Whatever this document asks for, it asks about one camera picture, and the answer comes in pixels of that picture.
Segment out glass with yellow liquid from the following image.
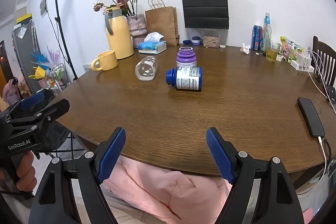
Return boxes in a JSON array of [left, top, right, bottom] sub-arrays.
[[265, 40, 281, 63]]

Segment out brown paper bag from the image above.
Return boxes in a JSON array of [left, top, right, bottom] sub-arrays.
[[144, 0, 180, 47]]

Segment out black power adapter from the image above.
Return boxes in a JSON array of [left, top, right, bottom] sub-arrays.
[[328, 84, 336, 104]]

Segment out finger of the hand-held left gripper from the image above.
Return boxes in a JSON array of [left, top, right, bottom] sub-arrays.
[[5, 98, 71, 136], [0, 89, 56, 123]]

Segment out yellow mug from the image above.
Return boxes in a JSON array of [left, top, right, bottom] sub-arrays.
[[91, 50, 119, 72]]

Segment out clear food container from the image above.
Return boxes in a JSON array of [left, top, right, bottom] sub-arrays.
[[202, 28, 220, 49]]

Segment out pink knitted vase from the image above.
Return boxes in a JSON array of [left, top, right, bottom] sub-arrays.
[[126, 14, 148, 37]]

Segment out blue pill bottle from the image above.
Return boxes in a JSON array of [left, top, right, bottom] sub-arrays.
[[165, 66, 203, 92]]

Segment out rack with colourful items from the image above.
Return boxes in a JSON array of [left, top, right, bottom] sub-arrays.
[[28, 45, 69, 96]]

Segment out purple pill bottle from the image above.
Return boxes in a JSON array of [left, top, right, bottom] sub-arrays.
[[176, 47, 197, 68]]

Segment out blue drink can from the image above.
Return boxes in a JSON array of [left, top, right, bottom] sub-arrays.
[[252, 25, 264, 51]]

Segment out clear plastic bin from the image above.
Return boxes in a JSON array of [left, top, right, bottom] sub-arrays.
[[296, 168, 332, 224]]

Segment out pink padded garment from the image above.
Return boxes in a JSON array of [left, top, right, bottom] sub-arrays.
[[102, 155, 235, 223]]

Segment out colourful snack packets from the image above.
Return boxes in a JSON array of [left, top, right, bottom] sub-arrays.
[[279, 36, 304, 58]]

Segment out tissue box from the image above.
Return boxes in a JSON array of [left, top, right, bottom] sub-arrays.
[[138, 32, 167, 55]]

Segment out wooden chair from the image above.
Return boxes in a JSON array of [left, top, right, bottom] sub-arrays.
[[312, 35, 336, 88]]

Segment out glass bottle with blue cap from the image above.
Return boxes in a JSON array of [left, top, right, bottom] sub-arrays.
[[262, 12, 272, 54]]

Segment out white cables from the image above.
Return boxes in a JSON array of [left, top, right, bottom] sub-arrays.
[[306, 49, 332, 104]]

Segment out black phone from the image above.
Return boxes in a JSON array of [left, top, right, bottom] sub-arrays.
[[297, 97, 326, 139]]

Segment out yellow thermos jug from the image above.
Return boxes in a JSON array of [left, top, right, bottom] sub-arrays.
[[104, 5, 135, 60]]

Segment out grey cabinet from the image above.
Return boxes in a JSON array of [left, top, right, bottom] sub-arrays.
[[12, 12, 40, 94]]

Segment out person's left hand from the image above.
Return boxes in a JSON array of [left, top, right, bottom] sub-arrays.
[[14, 151, 36, 192]]

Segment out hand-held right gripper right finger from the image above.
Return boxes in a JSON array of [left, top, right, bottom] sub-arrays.
[[206, 127, 305, 224]]

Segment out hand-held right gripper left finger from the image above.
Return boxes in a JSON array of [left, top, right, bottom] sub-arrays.
[[28, 126, 127, 224]]

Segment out white power strip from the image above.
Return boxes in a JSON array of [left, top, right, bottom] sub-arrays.
[[290, 53, 315, 73]]

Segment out white charging cable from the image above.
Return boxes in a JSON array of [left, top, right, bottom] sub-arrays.
[[317, 136, 330, 180]]

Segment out clear glass cup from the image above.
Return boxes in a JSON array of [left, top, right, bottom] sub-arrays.
[[135, 56, 158, 82]]

